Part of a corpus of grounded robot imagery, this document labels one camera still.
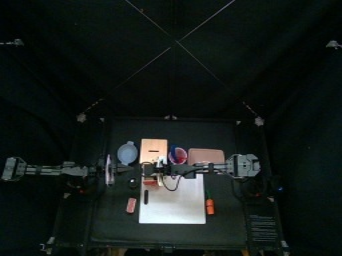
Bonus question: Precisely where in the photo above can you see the white text label sticker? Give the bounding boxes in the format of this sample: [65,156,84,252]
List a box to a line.
[247,214,277,245]

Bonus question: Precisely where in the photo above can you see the pink rectangular tray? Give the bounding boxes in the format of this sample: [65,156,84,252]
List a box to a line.
[186,148,225,167]

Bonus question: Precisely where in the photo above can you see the wooden board with slot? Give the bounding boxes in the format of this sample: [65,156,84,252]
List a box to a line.
[138,138,169,165]

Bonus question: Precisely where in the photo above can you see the thin diagonal frame cord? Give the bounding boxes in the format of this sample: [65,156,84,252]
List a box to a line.
[81,0,237,115]
[122,0,261,120]

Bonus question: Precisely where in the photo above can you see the orange toy carrot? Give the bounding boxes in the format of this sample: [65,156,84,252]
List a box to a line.
[204,190,216,216]

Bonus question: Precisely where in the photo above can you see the light blue plastic plate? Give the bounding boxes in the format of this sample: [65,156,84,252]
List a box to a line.
[116,140,140,167]

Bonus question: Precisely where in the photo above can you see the white rectangular mat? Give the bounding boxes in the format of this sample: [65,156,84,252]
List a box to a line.
[137,173,208,225]

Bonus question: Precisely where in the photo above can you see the red toy food piece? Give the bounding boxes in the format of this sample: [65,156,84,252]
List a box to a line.
[141,176,162,188]

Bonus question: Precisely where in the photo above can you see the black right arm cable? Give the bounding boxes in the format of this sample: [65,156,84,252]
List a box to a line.
[158,168,200,193]

